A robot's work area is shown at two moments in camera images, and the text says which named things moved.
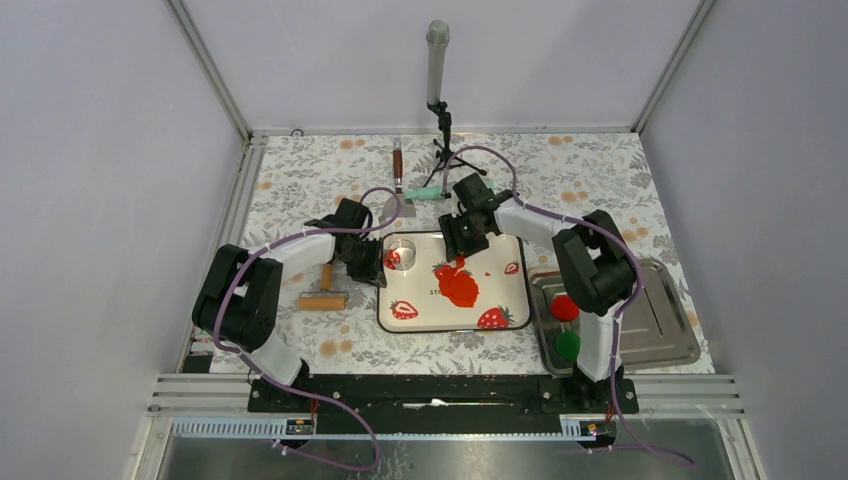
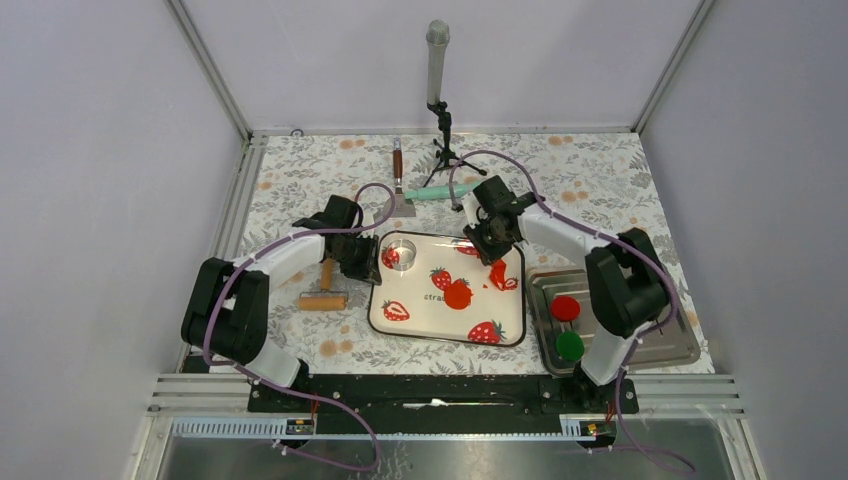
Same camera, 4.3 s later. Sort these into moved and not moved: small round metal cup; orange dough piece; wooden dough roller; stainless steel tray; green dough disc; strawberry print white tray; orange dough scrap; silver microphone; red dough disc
Moved: orange dough scrap; orange dough piece; strawberry print white tray
Not moved: red dough disc; small round metal cup; wooden dough roller; silver microphone; stainless steel tray; green dough disc
